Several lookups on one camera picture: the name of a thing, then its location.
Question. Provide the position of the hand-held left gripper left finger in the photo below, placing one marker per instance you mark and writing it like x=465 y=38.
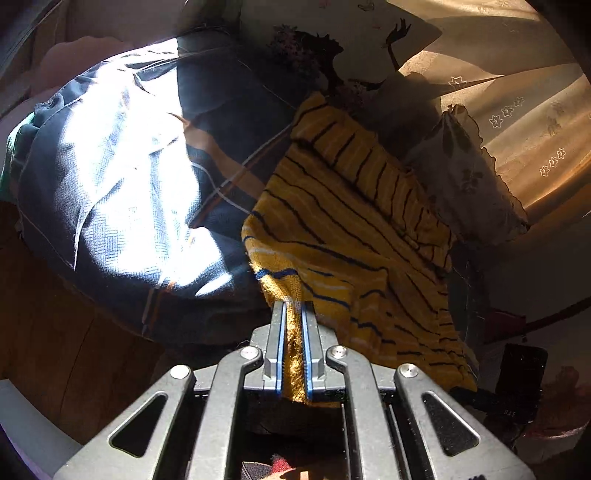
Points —
x=280 y=350

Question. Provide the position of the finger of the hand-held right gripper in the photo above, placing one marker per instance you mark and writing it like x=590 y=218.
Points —
x=475 y=399

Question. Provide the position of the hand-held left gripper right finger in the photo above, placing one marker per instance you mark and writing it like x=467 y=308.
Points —
x=308 y=355

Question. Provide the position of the yellow striped knitted sweater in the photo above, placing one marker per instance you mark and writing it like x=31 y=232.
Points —
x=351 y=240

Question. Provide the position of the red cloth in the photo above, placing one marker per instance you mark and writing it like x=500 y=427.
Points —
x=281 y=465

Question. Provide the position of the white pillow with dark flowers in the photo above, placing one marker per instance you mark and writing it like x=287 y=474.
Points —
x=466 y=184

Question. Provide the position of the dark blue plaid blanket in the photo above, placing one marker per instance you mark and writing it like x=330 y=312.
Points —
x=138 y=184

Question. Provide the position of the beige star-patterned curtain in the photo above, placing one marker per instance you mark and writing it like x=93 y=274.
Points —
x=517 y=92

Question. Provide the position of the white cloth with dark figure print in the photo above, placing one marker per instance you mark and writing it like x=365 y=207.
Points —
x=351 y=32

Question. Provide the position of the green cloth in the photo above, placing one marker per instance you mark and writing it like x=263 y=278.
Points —
x=11 y=152

